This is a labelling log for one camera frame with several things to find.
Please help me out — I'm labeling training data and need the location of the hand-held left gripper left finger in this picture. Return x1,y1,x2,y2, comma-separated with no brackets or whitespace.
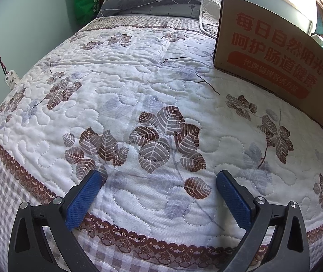
7,169,102,272

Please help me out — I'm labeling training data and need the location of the checked folded quilt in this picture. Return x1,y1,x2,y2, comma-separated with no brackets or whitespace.
198,0,225,39

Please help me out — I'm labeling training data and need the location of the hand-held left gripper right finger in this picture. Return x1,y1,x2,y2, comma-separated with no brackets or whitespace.
216,170,311,272

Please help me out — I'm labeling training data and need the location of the green shopping bag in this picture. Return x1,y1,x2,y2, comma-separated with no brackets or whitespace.
74,0,103,28

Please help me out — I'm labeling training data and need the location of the leaf-print quilted bedspread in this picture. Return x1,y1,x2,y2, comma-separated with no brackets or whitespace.
0,14,323,272

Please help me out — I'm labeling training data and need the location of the white power socket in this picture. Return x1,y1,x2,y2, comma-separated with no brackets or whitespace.
4,69,20,89

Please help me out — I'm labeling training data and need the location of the loose dark thread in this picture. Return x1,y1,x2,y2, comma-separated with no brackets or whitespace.
161,57,191,63

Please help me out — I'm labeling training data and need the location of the printed cardboard box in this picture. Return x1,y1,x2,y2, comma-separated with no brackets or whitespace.
213,0,323,136

